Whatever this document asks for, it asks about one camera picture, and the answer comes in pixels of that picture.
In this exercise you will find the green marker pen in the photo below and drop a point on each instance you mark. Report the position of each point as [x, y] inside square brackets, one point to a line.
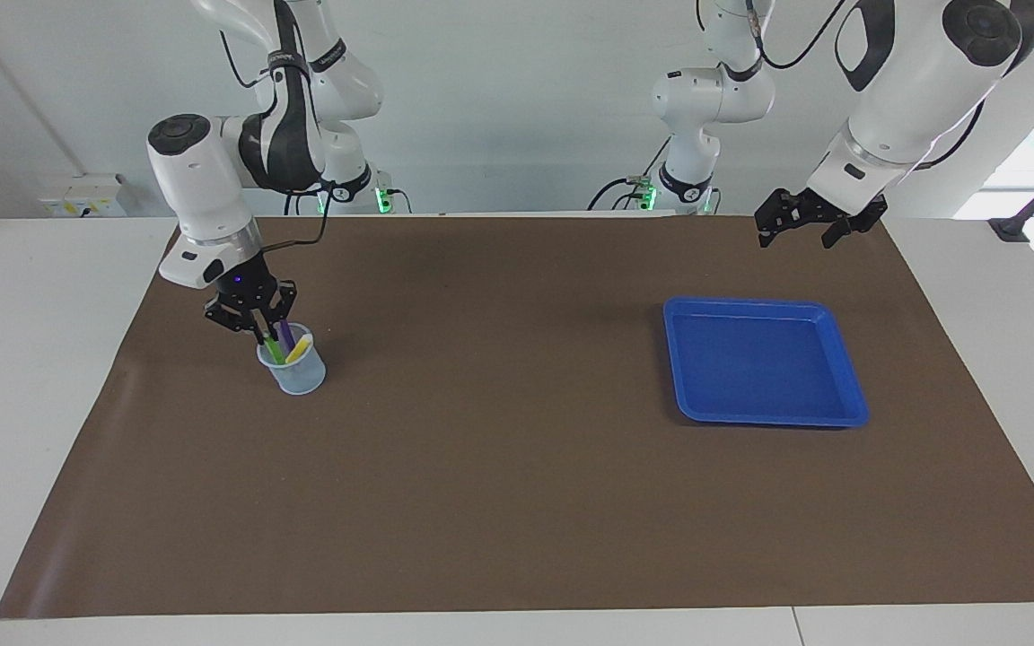
[275, 350]

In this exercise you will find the clear plastic cup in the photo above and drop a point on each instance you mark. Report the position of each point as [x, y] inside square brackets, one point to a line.
[302, 379]

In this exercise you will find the blue plastic tray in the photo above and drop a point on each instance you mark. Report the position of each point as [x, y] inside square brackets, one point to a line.
[768, 368]

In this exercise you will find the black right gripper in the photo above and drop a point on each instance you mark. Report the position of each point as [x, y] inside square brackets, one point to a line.
[243, 285]

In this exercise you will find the white wall outlet box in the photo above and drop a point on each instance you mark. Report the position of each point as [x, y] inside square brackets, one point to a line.
[82, 196]

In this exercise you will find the brown table mat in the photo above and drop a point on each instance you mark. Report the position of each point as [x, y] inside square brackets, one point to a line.
[517, 449]

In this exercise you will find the purple marker pen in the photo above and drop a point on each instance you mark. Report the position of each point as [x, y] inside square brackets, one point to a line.
[285, 336]

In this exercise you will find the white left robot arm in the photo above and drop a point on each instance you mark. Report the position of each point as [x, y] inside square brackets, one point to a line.
[912, 81]

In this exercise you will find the yellow marker pen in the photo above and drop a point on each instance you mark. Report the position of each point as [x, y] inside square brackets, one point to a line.
[299, 349]

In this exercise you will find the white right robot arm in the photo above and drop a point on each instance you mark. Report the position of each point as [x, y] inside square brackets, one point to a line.
[198, 179]

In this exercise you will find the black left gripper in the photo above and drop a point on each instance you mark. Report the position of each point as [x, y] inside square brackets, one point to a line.
[811, 208]

